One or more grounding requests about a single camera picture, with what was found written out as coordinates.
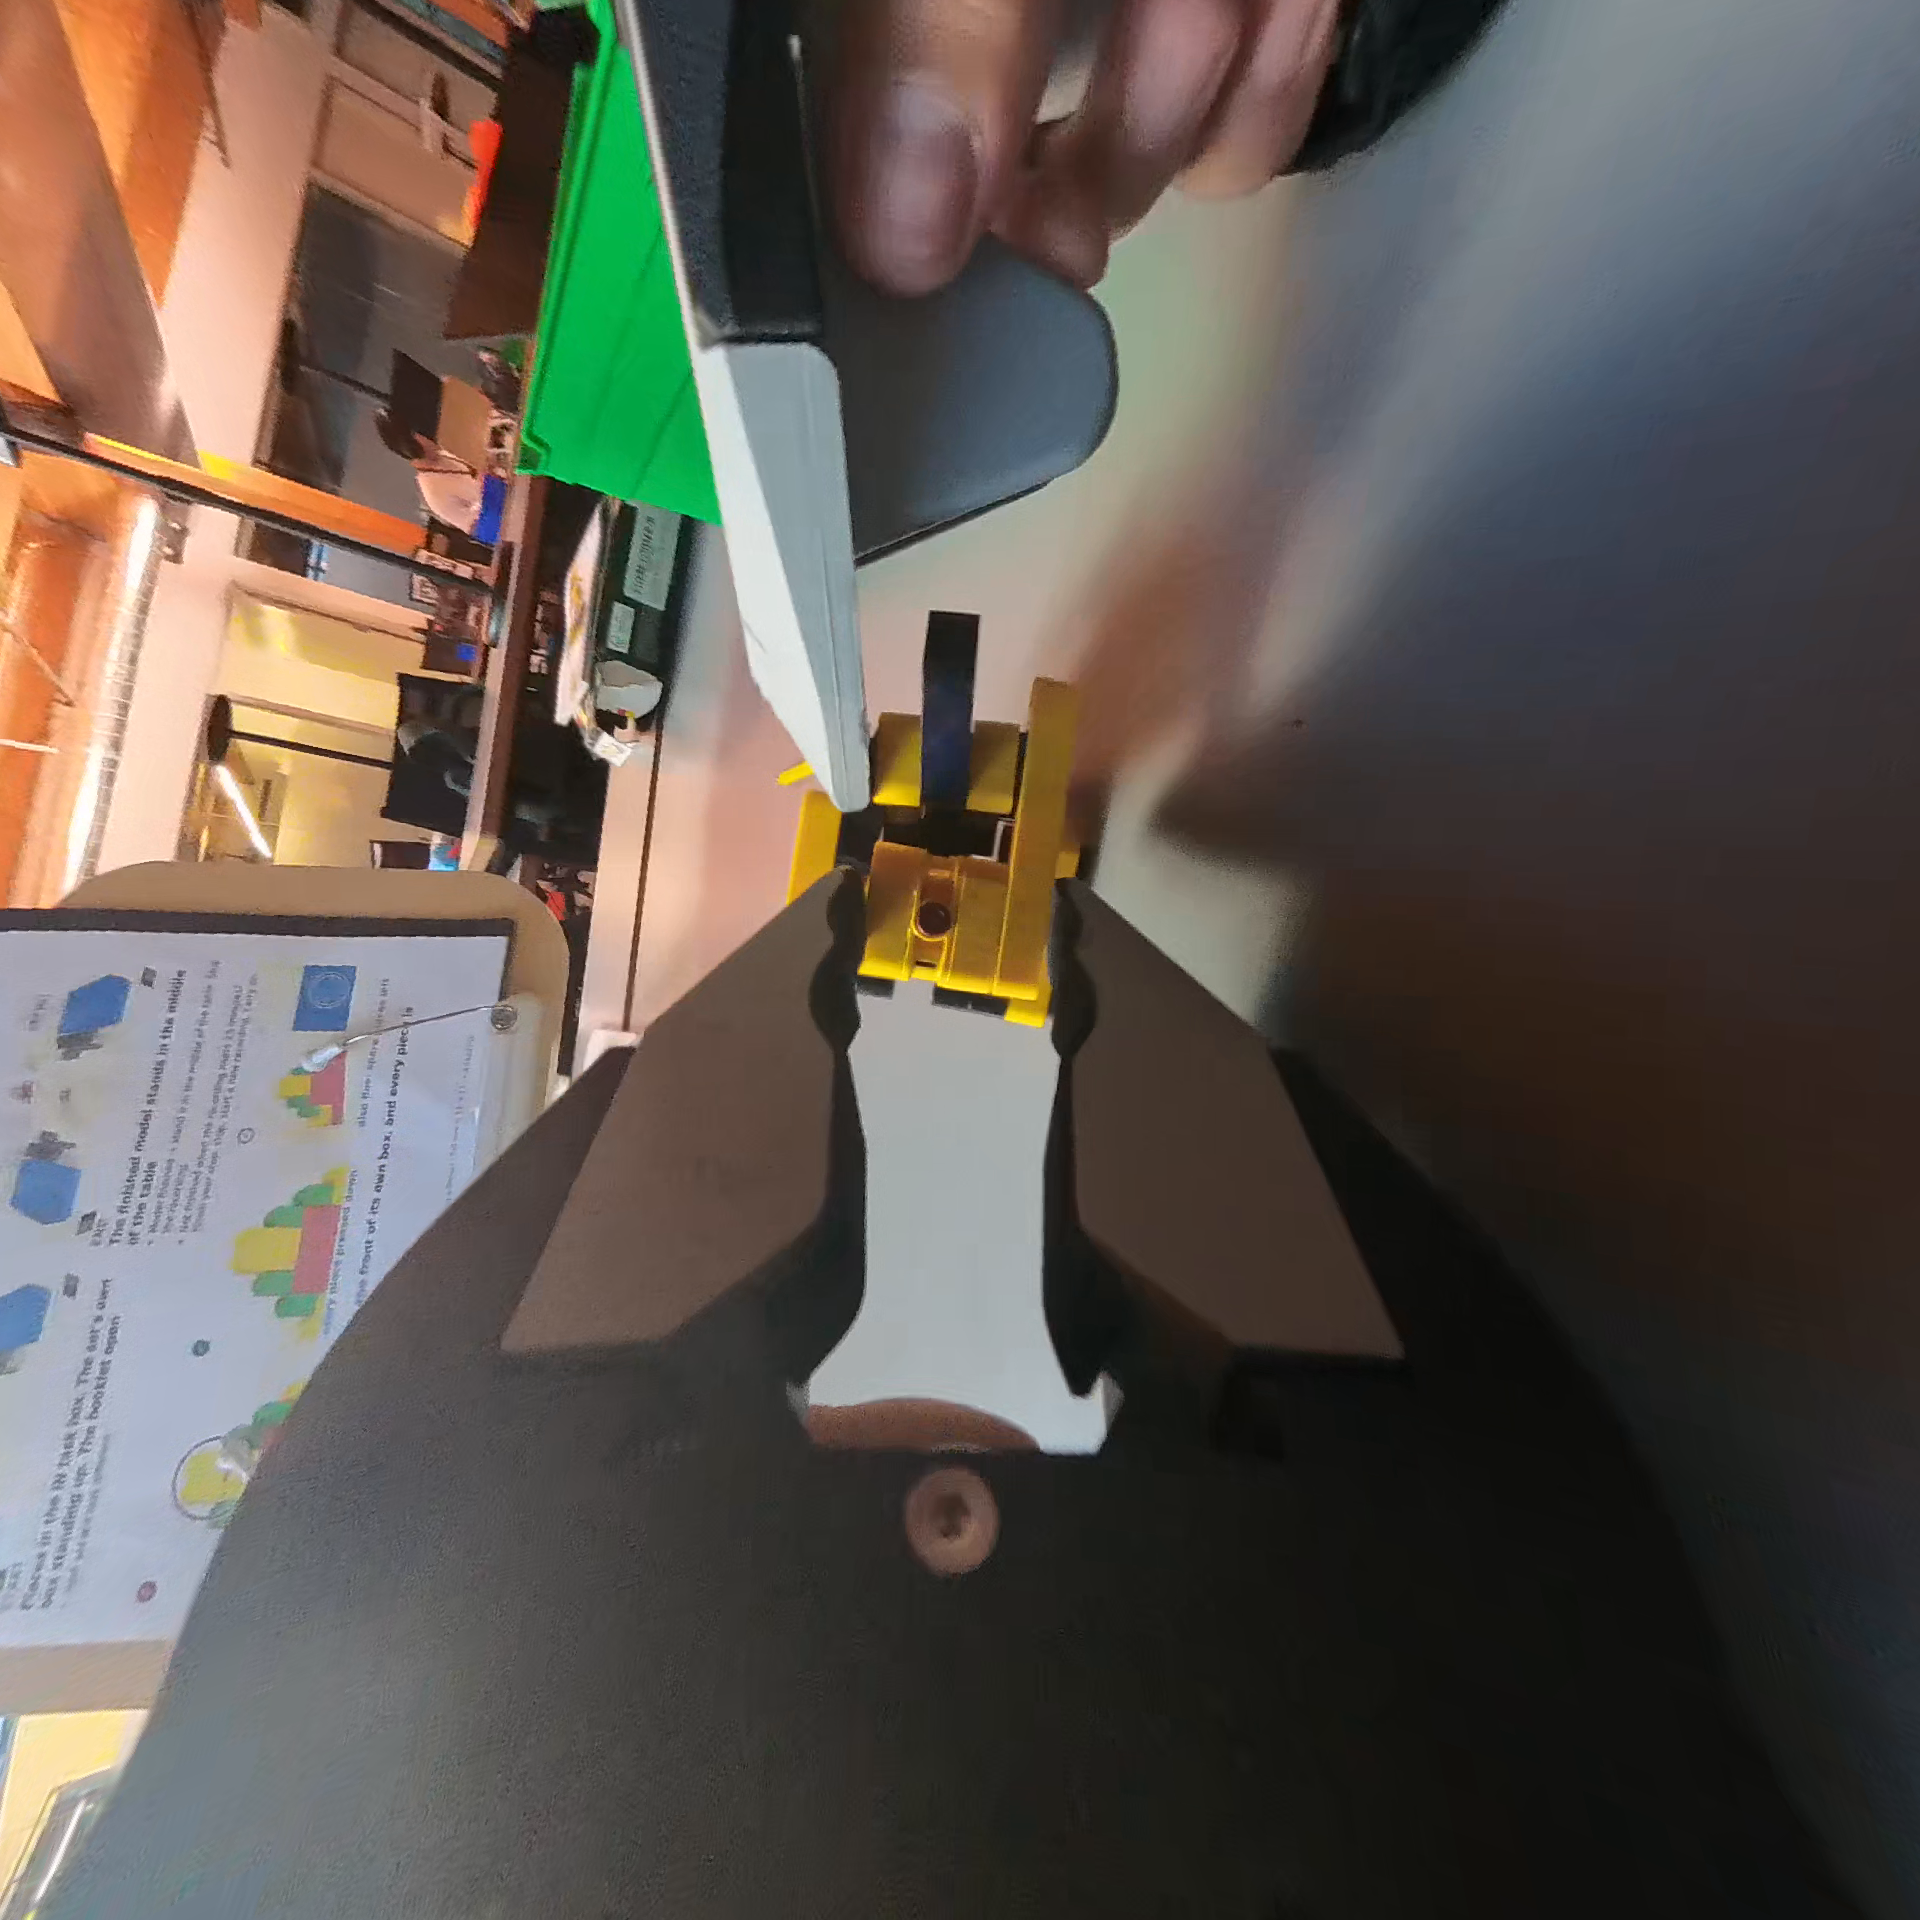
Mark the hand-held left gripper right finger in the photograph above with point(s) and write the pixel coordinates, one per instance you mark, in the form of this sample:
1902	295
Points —
1200	1187

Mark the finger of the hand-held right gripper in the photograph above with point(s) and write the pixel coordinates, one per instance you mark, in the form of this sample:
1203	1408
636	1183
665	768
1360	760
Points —
788	525

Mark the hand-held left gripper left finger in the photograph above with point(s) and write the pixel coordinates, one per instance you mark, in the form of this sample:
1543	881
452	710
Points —
676	1169

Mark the yellow and black lego model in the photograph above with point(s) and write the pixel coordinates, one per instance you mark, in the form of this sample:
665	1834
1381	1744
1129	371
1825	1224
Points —
962	901

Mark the person's right hand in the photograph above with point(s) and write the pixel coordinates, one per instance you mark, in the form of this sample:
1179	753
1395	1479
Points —
1082	107

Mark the black box with label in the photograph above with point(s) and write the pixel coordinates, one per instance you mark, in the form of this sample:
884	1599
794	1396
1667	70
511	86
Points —
645	579

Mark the green plastic bin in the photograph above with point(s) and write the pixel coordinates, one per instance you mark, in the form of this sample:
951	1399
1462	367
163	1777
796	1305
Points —
616	301

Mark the wooden sheet holder board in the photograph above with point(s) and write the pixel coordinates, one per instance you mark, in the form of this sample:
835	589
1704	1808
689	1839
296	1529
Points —
535	929

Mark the printed instruction sheet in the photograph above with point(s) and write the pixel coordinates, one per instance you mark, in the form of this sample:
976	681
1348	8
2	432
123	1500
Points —
150	1201

